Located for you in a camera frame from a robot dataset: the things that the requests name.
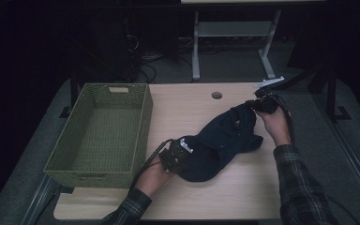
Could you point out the dark navy printed garment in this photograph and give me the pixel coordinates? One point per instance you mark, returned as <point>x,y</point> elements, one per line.
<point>218,140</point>

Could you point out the white metal desk frame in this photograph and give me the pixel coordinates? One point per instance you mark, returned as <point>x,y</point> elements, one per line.
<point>231,28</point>

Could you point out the black table bracket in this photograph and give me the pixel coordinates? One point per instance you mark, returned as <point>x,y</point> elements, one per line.
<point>66,189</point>

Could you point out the green woven basket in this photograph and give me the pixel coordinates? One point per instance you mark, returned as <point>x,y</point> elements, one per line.
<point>106,137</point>

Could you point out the black metal stand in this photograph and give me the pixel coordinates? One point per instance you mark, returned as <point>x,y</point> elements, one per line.
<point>73,93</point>
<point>331,93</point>

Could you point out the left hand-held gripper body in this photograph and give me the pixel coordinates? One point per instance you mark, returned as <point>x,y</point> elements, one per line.
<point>175,156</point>

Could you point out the aluminium floor rail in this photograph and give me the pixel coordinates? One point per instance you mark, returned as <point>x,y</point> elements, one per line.
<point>39,200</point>
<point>350,156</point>

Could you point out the person's right hand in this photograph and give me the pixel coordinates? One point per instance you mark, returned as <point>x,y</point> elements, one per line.
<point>278,126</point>

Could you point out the person's left hand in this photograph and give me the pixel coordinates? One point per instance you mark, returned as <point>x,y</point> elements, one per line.
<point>153,181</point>

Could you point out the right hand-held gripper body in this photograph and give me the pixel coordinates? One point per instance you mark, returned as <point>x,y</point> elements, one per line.
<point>267,101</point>

